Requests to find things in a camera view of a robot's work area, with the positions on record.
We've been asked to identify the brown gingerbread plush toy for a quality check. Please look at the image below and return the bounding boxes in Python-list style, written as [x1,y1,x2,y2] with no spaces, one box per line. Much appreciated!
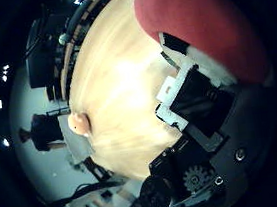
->
[66,110,93,139]

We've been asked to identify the red round plush toy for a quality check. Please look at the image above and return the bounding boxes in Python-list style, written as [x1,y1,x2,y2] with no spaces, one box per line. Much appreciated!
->
[133,0,273,98]

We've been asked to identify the large black screen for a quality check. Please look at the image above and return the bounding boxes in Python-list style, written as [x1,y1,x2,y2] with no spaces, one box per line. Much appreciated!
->
[21,14,64,91]

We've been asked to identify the person in dark clothes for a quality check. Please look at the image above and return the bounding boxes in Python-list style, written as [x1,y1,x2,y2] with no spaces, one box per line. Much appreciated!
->
[16,110,68,155]

